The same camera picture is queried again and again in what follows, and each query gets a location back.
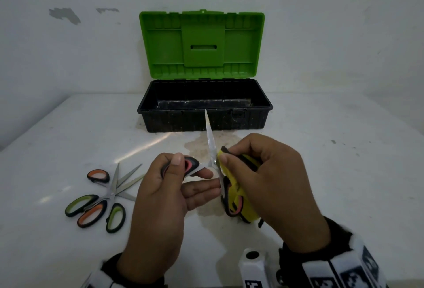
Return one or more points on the person's left middle finger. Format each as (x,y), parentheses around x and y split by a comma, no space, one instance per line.
(202,189)

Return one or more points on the black and white left wristband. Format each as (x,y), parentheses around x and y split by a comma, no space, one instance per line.
(106,276)

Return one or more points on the person's right hand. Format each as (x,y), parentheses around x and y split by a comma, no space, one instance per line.
(281,191)

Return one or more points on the black toolbox with green lid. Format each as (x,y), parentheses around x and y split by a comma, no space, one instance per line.
(202,46)

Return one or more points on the person's right thumb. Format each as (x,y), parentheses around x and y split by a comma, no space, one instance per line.
(232,170)

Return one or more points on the yellow cloth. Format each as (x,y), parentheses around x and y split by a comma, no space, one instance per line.
(237,194)

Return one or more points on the person's left thumb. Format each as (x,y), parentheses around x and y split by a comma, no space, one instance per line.
(175,168)

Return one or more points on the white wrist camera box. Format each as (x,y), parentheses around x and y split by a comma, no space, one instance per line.
(253,269)

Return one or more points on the black and white wristband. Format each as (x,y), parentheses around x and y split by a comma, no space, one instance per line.
(106,276)
(341,264)

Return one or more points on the black and white right wristband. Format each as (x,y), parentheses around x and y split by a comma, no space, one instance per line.
(341,264)

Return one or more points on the person's left hand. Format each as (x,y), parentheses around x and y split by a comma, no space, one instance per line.
(155,211)

